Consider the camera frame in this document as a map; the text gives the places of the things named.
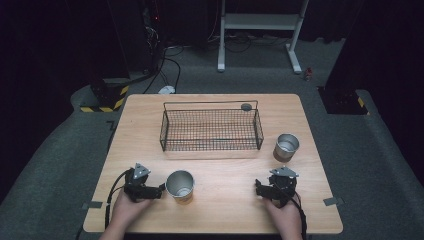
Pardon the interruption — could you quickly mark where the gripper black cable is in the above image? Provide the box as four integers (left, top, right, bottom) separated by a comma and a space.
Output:
104, 168, 132, 231
283, 191, 308, 240

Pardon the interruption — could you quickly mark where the metal cup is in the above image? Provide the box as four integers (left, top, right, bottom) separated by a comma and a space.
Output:
272, 133, 301, 164
165, 169, 196, 205

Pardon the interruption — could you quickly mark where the white metal stand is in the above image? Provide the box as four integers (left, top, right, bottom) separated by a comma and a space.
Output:
217, 0, 310, 75

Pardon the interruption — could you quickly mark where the grey tape piece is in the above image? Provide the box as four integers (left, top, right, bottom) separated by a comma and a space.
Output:
82, 200, 104, 211
322, 196, 345, 207

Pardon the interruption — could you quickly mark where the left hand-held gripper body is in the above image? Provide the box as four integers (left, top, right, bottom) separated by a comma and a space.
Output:
123, 162, 158, 203

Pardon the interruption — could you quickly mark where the black wire basket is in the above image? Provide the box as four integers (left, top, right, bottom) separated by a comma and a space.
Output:
159, 99, 265, 153

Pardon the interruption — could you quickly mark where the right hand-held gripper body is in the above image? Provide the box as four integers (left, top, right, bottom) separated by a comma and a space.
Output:
265, 166, 300, 208

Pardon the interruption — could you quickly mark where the black yellow striped base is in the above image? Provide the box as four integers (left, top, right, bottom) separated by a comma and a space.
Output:
79, 79, 130, 114
317, 85, 370, 116

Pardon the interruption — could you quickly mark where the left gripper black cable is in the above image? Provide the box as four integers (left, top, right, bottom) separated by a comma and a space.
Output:
104, 168, 132, 231

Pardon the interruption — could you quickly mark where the person's right hand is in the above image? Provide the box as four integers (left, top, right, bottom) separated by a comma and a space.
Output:
262, 196, 304, 238

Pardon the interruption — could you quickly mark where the person's left hand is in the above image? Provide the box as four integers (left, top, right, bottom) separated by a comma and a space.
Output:
109, 189, 153, 234

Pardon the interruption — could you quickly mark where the black floor cable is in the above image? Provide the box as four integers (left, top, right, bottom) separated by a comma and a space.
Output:
142, 46, 185, 95

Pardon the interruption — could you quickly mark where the dark equipment rack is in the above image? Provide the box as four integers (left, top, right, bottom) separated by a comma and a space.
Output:
141, 0, 169, 76

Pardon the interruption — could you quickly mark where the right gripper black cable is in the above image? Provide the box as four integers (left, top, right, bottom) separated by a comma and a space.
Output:
283, 191, 308, 240

